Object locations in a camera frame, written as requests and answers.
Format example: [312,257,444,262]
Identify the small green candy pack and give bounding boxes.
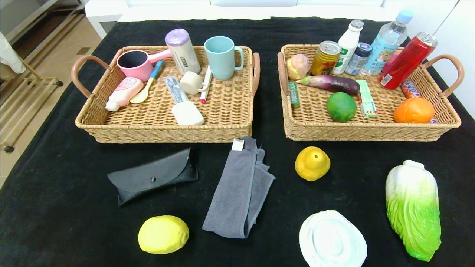
[288,82,300,109]

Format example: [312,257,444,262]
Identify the yellow pear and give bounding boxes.
[295,146,331,182]

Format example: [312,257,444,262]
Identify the beige framed wooden bench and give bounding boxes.
[0,0,86,60]

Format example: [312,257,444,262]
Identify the pink cup with handle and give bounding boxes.
[116,49,173,82]

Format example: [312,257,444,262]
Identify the white hanging cloth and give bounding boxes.
[0,32,16,74]

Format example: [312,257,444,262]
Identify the orange blue candy roll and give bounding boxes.
[400,80,439,124]

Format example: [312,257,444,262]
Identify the teal mug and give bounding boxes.
[204,36,245,80]

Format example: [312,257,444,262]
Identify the yellow spoon blue handle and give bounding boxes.
[130,60,164,104]

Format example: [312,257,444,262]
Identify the gold metal rack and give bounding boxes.
[0,52,63,154]

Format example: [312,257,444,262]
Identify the green white gum box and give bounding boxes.
[355,79,378,119]

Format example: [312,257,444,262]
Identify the red drink can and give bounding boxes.
[378,32,439,90]

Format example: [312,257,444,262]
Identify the white plate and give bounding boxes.
[299,210,368,267]

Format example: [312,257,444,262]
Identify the black glasses case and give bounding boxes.
[107,148,199,207]

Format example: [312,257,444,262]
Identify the purple eggplant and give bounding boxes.
[295,75,361,95]

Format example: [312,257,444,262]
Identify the beige tumbler purple lid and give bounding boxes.
[164,29,201,75]

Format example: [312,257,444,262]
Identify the wicker basket brown handles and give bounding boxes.
[277,44,465,142]
[71,45,261,144]

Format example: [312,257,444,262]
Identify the small blue lid bottle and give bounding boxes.
[345,42,373,76]

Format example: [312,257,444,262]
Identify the orange fruit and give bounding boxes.
[393,97,435,124]

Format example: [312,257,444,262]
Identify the gold drink can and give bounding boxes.
[310,40,342,76]

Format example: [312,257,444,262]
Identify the green lime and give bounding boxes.
[326,92,358,123]

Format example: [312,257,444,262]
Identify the clear water bottle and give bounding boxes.
[361,10,414,76]

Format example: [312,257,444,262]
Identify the black tablecloth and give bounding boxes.
[0,17,475,267]

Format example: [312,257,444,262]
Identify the white table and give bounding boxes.
[84,0,394,39]

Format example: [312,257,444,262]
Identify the white pen pink tip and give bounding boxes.
[200,66,212,103]

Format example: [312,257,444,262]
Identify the grey folded towel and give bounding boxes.
[202,136,276,239]

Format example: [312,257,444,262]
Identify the white milk bottle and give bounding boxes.
[331,19,364,75]

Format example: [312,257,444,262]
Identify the clear cutlery case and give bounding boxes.
[164,75,189,105]

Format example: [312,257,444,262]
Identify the pink snack packet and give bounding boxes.
[382,49,403,71]

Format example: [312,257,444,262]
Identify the yellow lemon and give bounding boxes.
[138,215,190,255]

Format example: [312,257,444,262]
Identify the small cream cup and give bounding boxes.
[180,71,207,95]

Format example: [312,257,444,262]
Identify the pink lotion bottle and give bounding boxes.
[105,77,144,112]

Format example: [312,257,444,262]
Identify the green white napa cabbage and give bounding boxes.
[385,160,442,262]

